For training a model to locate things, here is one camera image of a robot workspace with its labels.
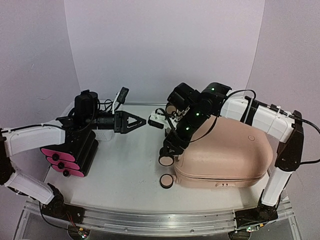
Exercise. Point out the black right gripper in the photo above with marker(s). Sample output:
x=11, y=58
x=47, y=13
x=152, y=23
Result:
x=173, y=138

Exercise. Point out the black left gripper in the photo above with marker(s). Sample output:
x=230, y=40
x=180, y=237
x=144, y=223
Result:
x=120, y=118

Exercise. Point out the beige hard-shell suitcase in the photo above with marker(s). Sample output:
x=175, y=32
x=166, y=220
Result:
x=224, y=153

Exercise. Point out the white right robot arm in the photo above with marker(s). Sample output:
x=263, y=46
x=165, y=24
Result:
x=271, y=119

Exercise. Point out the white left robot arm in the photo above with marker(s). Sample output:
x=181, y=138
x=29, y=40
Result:
x=14, y=141

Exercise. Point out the white perforated plastic basket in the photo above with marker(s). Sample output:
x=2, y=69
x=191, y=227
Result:
x=104, y=135

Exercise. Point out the black pink drawer organizer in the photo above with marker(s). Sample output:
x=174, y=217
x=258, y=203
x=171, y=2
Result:
x=75, y=156

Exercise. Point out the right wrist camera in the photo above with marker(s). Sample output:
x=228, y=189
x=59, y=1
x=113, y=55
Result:
x=158, y=120

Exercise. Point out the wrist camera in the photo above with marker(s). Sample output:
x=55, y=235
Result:
x=120, y=99
x=158, y=120

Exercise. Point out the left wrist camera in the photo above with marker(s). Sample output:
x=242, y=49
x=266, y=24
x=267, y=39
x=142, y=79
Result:
x=120, y=99

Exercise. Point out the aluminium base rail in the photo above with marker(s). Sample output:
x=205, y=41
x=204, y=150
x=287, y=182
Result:
x=165, y=224

